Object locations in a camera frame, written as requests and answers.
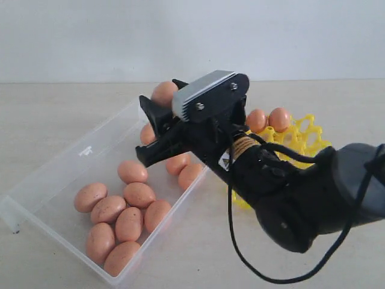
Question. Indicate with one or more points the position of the clear plastic storage box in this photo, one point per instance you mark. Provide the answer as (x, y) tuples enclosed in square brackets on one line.
[(47, 249)]

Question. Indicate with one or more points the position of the brown egg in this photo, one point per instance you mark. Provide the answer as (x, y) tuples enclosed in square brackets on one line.
[(139, 195), (175, 165), (129, 225), (147, 135), (131, 171), (189, 174), (163, 93), (155, 213), (89, 196), (100, 242), (119, 257), (107, 209), (279, 119), (256, 120)]

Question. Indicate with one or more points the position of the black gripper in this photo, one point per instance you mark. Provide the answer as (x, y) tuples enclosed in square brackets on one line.
[(220, 142)]

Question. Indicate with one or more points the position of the yellow plastic egg tray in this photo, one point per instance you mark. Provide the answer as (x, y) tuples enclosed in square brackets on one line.
[(302, 136)]

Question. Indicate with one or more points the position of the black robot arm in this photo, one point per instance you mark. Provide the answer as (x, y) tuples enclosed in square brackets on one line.
[(296, 198)]

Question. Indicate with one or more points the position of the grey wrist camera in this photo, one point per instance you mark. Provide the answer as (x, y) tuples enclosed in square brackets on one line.
[(210, 95)]

